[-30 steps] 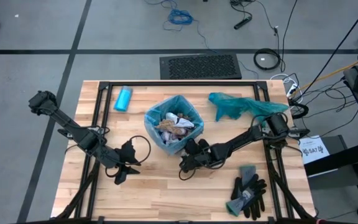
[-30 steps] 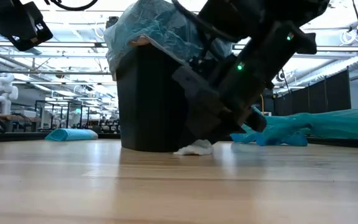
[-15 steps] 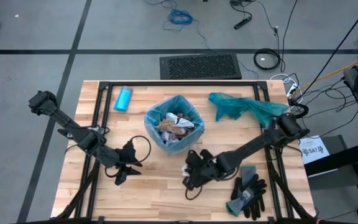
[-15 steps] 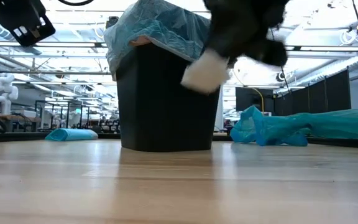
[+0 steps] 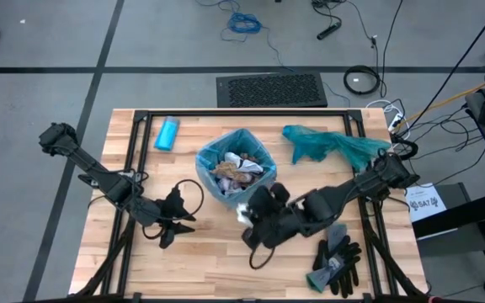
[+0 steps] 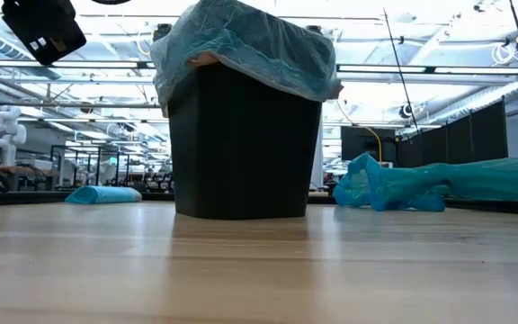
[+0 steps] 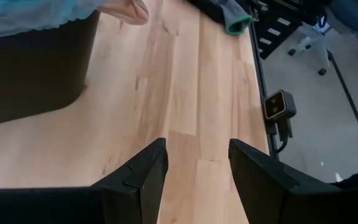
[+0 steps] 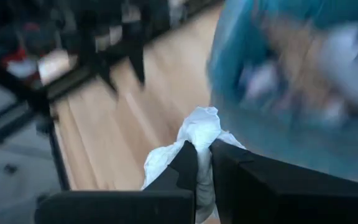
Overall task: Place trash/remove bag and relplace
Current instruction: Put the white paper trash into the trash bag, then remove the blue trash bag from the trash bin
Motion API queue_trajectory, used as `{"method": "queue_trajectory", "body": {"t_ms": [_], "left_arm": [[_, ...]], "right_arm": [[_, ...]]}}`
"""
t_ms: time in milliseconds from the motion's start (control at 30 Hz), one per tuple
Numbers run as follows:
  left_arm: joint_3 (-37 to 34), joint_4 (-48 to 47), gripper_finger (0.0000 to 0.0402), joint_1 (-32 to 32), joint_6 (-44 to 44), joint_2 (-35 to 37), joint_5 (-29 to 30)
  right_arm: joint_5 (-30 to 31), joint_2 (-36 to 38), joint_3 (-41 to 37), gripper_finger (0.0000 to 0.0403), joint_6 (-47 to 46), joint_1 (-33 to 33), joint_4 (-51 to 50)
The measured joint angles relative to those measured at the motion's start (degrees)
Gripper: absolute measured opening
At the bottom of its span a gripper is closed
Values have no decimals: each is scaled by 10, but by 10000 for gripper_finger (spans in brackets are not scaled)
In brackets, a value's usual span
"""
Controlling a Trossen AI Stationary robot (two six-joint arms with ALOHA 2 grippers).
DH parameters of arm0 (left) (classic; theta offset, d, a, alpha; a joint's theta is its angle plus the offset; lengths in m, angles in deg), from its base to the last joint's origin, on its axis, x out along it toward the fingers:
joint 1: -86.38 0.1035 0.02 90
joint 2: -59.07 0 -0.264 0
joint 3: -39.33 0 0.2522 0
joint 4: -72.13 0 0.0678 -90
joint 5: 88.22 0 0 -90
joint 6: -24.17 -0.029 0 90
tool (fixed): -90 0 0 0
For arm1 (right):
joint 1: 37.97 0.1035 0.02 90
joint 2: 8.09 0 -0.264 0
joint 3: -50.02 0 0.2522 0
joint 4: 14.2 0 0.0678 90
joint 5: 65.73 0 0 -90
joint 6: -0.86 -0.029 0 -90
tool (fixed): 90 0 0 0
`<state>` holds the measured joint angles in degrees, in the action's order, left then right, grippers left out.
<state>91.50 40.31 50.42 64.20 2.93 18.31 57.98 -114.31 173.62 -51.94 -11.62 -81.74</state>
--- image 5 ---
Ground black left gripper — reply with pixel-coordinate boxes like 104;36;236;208
143;187;198;249

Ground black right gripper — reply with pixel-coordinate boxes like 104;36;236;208
242;183;323;250

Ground white tissue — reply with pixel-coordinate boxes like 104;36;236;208
236;203;255;227

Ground small pink plastic wad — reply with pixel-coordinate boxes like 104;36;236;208
217;176;243;197

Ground white mailer orange print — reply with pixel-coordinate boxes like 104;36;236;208
224;151;264;174

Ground large brown paper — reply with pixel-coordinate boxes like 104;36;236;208
211;162;240;180

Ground teal loose trash bag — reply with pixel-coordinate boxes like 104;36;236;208
282;125;392;172

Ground black grey-cuffed work glove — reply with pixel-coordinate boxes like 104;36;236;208
305;235;363;295
312;222;360;299

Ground black perforated floor mat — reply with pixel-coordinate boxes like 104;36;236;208
216;72;328;109

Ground white power strip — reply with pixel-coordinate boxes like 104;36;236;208
387;109;406;134

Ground white SA7 sign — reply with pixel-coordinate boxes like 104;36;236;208
405;183;448;223

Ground black power strip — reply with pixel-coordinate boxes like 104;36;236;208
316;20;344;41

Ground black side table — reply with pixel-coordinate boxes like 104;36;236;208
410;90;485;291

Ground thin black pole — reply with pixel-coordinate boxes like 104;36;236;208
406;0;485;132

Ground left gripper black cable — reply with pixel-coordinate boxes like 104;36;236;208
141;178;205;241

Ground black coiled cable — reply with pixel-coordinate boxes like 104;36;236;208
343;64;381;96

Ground thick black cable loop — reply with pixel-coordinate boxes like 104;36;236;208
392;134;419;161

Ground blue coiled cable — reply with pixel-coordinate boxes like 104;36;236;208
195;0;298;72

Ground yellow cable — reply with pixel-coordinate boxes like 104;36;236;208
397;69;485;123

